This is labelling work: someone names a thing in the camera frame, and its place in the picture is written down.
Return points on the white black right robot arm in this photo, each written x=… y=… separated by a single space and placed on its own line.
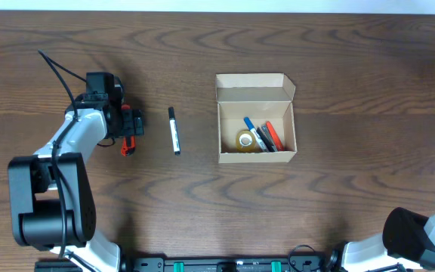
x=406 y=243

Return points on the red utility knife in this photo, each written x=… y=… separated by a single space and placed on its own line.
x=128 y=144

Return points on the blue capped white marker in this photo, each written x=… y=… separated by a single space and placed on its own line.
x=258 y=138

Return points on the red black stapler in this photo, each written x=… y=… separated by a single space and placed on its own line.
x=270 y=137

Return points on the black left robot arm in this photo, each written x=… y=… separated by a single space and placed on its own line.
x=52 y=206

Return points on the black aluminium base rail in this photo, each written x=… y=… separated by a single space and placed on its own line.
x=295 y=263

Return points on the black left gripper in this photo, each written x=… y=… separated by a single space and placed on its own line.
x=137 y=123

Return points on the black capped white marker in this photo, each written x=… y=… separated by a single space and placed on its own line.
x=174 y=132

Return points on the yellow tape roll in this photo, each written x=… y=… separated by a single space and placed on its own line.
x=246 y=142

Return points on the cardboard box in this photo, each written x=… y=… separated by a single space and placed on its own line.
x=261 y=97

